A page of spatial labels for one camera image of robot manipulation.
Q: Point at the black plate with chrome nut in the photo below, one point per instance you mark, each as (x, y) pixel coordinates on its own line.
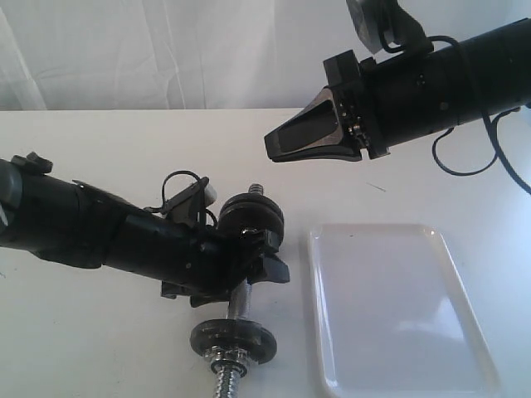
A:
(250, 336)

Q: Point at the white backdrop curtain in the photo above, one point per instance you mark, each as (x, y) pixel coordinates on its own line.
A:
(94, 55)

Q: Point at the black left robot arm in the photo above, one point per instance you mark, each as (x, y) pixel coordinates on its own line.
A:
(191, 251)

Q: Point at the chrome threaded dumbbell bar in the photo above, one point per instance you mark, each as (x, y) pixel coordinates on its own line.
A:
(230, 366)

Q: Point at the white rectangular plastic tray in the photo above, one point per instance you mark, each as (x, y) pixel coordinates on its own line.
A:
(392, 317)

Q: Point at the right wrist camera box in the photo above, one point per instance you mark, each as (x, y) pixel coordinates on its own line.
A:
(386, 26)

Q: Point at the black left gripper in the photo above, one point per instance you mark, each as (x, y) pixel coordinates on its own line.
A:
(218, 268)

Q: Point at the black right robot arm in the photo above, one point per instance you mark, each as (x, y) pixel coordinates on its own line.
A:
(419, 95)

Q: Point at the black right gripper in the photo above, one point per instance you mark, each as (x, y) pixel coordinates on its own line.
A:
(343, 113)

